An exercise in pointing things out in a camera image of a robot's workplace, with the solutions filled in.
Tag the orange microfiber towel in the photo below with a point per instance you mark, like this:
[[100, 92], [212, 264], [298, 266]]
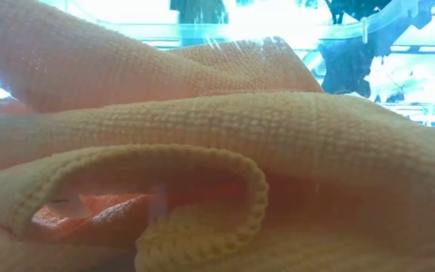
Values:
[[217, 124]]

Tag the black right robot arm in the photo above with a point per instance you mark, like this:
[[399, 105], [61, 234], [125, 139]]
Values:
[[346, 64]]

